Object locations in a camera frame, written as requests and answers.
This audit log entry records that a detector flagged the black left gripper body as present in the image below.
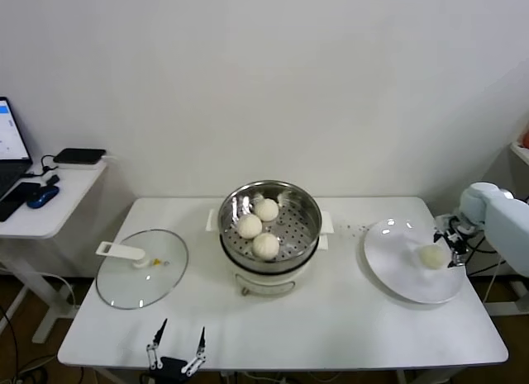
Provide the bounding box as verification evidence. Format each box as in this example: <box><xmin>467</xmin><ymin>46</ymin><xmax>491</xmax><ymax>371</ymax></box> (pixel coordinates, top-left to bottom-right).
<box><xmin>150</xmin><ymin>356</ymin><xmax>189</xmax><ymax>384</ymax></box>

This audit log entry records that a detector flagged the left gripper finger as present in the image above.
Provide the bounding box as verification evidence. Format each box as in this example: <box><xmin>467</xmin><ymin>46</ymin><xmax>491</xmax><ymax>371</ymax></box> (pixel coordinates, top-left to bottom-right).
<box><xmin>145</xmin><ymin>317</ymin><xmax>169</xmax><ymax>372</ymax></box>
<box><xmin>181</xmin><ymin>325</ymin><xmax>207</xmax><ymax>377</ymax></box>

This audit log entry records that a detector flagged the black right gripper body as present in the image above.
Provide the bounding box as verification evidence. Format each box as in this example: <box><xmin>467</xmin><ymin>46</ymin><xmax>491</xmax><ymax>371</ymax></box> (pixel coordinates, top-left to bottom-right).
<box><xmin>445</xmin><ymin>229</ymin><xmax>470</xmax><ymax>255</ymax></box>

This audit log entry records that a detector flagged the white steamed baozi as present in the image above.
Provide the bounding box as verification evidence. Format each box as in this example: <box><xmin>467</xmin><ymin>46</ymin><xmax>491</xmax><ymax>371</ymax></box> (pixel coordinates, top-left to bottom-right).
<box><xmin>417</xmin><ymin>244</ymin><xmax>448</xmax><ymax>271</ymax></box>
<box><xmin>251</xmin><ymin>233</ymin><xmax>281</xmax><ymax>260</ymax></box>
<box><xmin>252</xmin><ymin>197</ymin><xmax>279</xmax><ymax>222</ymax></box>
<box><xmin>237</xmin><ymin>214</ymin><xmax>264</xmax><ymax>239</ymax></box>

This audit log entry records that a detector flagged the perforated steel steamer basket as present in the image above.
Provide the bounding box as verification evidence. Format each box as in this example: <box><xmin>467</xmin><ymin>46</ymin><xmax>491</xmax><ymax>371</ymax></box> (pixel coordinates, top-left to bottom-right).
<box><xmin>217</xmin><ymin>179</ymin><xmax>323</xmax><ymax>266</ymax></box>

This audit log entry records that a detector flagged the white round plate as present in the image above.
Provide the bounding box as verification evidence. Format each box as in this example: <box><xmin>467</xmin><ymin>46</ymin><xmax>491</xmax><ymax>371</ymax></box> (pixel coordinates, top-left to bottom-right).
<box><xmin>363</xmin><ymin>217</ymin><xmax>466</xmax><ymax>305</ymax></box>

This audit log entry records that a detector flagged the white electric cooking pot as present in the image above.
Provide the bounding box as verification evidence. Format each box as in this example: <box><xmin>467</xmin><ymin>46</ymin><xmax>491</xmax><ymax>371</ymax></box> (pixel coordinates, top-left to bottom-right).
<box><xmin>205</xmin><ymin>208</ymin><xmax>335</xmax><ymax>298</ymax></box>

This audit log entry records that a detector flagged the white side table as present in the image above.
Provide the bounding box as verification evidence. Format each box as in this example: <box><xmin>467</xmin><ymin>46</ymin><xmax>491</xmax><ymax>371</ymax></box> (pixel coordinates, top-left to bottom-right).
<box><xmin>0</xmin><ymin>159</ymin><xmax>111</xmax><ymax>346</ymax></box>

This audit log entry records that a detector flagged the blue computer mouse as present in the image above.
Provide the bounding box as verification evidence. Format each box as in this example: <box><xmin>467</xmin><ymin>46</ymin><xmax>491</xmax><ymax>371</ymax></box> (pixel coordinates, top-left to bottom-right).
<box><xmin>26</xmin><ymin>184</ymin><xmax>60</xmax><ymax>209</ymax></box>

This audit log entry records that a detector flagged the black smartphone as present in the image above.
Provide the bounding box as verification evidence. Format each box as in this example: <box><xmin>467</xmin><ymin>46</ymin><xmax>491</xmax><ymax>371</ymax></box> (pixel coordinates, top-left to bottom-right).
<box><xmin>0</xmin><ymin>182</ymin><xmax>42</xmax><ymax>223</ymax></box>

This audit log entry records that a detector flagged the black flat box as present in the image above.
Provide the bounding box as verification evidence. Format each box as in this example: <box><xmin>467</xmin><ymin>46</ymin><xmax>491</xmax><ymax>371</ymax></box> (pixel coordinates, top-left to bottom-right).
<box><xmin>53</xmin><ymin>148</ymin><xmax>107</xmax><ymax>166</ymax></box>

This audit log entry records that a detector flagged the black laptop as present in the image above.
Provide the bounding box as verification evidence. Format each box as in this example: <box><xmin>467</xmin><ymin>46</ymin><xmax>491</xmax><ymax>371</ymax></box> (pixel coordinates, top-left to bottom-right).
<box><xmin>0</xmin><ymin>97</ymin><xmax>34</xmax><ymax>200</ymax></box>

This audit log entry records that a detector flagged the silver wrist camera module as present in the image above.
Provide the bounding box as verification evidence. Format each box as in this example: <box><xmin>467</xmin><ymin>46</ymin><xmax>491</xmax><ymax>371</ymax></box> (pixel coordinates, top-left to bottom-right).
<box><xmin>434</xmin><ymin>212</ymin><xmax>485</xmax><ymax>236</ymax></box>

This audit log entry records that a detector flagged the black cable with adapter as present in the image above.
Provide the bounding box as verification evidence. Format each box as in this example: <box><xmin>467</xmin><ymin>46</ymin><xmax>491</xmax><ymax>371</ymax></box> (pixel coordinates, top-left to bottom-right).
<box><xmin>463</xmin><ymin>235</ymin><xmax>503</xmax><ymax>277</ymax></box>

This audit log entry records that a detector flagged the white hanging cable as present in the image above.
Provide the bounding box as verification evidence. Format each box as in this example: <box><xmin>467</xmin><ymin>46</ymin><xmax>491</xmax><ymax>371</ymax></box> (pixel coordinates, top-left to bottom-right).
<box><xmin>481</xmin><ymin>258</ymin><xmax>506</xmax><ymax>306</ymax></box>

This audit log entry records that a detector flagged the glass lid with white handle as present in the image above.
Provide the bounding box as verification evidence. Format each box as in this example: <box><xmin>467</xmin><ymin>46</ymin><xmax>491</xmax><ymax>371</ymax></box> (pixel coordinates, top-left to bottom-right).
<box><xmin>95</xmin><ymin>229</ymin><xmax>190</xmax><ymax>311</ymax></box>

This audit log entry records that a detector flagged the white floor cable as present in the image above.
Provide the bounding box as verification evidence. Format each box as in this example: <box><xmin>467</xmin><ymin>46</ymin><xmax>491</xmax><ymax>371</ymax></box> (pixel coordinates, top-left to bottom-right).
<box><xmin>39</xmin><ymin>272</ymin><xmax>82</xmax><ymax>311</ymax></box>

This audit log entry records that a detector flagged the thin black desk cable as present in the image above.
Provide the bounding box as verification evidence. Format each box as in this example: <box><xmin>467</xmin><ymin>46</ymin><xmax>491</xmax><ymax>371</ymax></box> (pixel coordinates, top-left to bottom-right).
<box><xmin>22</xmin><ymin>154</ymin><xmax>59</xmax><ymax>179</ymax></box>

